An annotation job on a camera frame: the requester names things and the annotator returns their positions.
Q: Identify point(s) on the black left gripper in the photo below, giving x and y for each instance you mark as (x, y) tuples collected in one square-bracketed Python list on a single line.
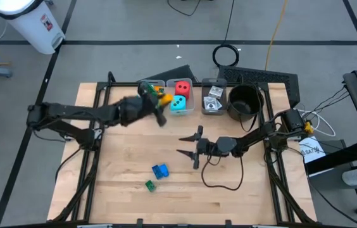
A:
[(150, 104)]

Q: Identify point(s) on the clear packet with dark emblem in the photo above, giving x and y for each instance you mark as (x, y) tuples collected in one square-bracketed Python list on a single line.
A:
[(214, 104)]

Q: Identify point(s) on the dark blue flat brick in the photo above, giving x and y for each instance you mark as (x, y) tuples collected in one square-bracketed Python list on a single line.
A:
[(157, 172)]

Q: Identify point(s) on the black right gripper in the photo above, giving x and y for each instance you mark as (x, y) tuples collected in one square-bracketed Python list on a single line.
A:
[(205, 146)]

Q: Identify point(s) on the shiny clear card packet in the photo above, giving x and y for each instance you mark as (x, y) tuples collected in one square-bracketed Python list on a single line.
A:
[(216, 92)]

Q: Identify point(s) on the black perforated case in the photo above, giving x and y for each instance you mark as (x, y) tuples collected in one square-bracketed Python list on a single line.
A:
[(276, 77)]

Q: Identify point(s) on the black wedge panel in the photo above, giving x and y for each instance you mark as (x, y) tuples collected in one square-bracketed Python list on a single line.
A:
[(178, 74)]

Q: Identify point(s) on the black table edge clip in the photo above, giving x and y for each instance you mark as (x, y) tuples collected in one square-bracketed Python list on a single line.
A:
[(228, 223), (139, 222)]

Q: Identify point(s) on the smoky dark plastic container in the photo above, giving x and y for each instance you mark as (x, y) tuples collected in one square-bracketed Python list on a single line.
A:
[(205, 90)]

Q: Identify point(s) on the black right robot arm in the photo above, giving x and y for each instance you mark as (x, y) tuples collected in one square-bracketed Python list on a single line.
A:
[(260, 136)]

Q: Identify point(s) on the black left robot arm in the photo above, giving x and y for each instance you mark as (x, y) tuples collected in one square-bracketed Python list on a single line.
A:
[(71, 111)]

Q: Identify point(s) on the black aluminium table frame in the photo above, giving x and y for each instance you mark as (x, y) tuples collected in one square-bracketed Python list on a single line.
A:
[(124, 84)]

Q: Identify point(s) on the small yellow toy block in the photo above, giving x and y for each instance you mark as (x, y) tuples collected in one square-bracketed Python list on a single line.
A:
[(166, 99)]

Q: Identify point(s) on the white frame label bracket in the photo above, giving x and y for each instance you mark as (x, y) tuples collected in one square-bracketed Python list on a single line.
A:
[(270, 226), (94, 226)]

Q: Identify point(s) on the clear plastic container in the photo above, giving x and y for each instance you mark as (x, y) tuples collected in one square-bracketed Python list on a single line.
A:
[(161, 82), (190, 106)]

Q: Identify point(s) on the long dark green brick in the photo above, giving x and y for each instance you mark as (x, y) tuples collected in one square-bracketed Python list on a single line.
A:
[(147, 88)]

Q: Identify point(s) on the red foam die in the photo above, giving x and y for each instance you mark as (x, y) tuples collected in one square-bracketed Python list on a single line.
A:
[(182, 89)]

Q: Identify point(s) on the dark green flat brick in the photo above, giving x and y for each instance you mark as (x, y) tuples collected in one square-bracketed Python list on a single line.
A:
[(150, 186)]

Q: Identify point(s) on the orange brick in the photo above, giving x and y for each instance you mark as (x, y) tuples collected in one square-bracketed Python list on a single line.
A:
[(159, 89)]

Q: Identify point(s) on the light blue stud block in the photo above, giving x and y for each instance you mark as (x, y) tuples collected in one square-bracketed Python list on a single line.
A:
[(165, 170)]

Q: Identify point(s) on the printed paper sheet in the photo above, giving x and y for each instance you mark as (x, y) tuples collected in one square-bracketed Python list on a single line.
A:
[(311, 152)]

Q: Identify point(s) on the teal foam die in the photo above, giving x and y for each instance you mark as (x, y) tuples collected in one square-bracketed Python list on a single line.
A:
[(178, 103)]

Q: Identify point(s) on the white pedal trash bin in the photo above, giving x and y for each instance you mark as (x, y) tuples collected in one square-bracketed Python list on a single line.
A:
[(29, 28)]

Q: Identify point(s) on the white card packet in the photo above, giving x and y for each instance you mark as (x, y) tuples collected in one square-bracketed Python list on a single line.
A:
[(205, 101)]

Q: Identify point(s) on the black round pot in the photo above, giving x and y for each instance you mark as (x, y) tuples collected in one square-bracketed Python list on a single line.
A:
[(245, 107)]

